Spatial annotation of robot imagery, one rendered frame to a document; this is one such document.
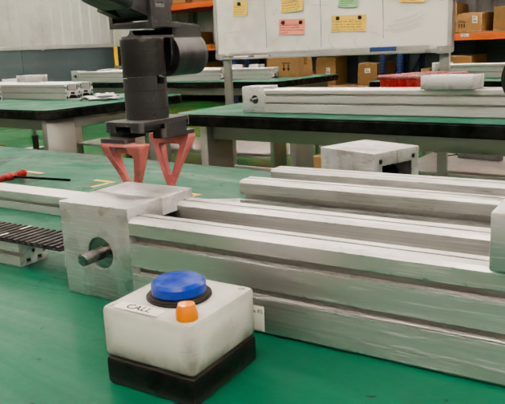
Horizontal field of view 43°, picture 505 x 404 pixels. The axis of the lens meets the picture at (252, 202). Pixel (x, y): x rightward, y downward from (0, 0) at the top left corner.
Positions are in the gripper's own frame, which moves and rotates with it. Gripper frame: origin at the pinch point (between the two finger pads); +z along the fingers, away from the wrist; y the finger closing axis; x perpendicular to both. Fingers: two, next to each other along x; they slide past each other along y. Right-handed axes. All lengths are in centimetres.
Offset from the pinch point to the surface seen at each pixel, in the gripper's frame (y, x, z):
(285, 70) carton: 383, 187, 1
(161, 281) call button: -33.3, -28.6, -1.7
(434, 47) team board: 265, 38, -13
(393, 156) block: 14.4, -29.1, -2.9
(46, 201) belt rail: -2.0, 19.8, 3.7
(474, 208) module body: -5.3, -44.0, -1.9
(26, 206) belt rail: -1.9, 24.3, 4.9
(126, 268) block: -24.1, -16.6, 2.0
